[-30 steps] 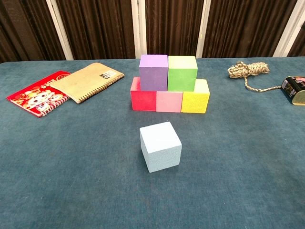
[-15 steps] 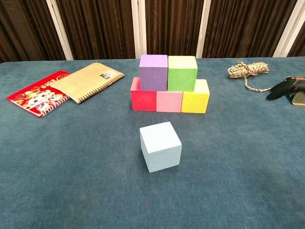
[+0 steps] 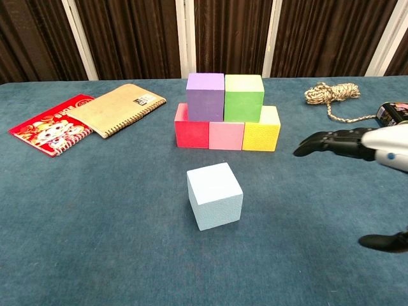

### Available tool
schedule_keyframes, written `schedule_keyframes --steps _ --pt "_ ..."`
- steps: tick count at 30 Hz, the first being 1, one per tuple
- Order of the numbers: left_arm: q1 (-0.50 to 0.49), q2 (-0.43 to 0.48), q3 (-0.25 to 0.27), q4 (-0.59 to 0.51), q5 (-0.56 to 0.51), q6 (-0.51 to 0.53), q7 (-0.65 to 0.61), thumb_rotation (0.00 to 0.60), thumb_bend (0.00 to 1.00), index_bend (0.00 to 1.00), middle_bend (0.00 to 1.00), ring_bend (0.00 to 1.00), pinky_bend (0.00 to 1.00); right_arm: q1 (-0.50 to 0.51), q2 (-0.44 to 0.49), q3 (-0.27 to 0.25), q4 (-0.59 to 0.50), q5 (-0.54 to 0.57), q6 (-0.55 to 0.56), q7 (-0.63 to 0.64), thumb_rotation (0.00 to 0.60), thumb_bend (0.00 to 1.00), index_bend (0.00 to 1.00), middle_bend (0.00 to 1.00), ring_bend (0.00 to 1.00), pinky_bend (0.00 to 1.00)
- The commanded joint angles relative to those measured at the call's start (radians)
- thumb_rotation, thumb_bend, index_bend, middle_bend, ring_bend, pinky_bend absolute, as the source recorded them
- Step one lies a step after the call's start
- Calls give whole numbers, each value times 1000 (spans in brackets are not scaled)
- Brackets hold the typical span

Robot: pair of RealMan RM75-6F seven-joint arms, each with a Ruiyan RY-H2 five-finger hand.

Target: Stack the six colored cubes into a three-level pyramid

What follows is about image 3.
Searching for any pink foam cube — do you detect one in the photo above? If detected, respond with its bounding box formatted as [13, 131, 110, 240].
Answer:
[208, 120, 245, 150]

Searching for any white metal frame post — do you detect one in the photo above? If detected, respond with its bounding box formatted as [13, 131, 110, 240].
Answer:
[61, 0, 99, 81]
[261, 0, 284, 78]
[175, 0, 198, 79]
[365, 0, 408, 77]

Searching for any yellow foam cube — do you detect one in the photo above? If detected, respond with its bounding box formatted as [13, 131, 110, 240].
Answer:
[242, 105, 281, 152]

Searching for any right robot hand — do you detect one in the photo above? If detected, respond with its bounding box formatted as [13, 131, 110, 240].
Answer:
[293, 124, 408, 254]

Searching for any purple foam cube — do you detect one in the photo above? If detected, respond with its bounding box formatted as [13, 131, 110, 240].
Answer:
[186, 73, 226, 122]

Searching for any red foam cube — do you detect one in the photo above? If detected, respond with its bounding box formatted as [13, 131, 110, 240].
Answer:
[174, 103, 210, 149]

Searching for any black and gold tin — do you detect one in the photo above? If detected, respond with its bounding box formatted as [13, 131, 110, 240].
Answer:
[375, 101, 408, 129]

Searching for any light blue foam cube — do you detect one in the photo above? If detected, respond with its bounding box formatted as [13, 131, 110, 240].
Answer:
[186, 162, 244, 231]

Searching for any red spiral notebook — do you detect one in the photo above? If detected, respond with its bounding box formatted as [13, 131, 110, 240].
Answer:
[8, 93, 96, 158]

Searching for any braided rope bundle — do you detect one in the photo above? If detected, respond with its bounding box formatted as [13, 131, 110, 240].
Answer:
[303, 81, 386, 124]

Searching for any dark brown curtain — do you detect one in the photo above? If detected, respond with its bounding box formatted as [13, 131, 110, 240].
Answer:
[0, 0, 408, 85]

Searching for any green foam cube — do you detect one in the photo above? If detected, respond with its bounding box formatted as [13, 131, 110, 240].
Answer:
[224, 74, 265, 123]

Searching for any teal felt table mat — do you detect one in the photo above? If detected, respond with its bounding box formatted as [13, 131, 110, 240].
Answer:
[0, 76, 408, 306]

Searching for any tan kraft spiral notebook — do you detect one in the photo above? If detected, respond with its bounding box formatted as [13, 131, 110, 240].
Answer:
[66, 83, 168, 139]

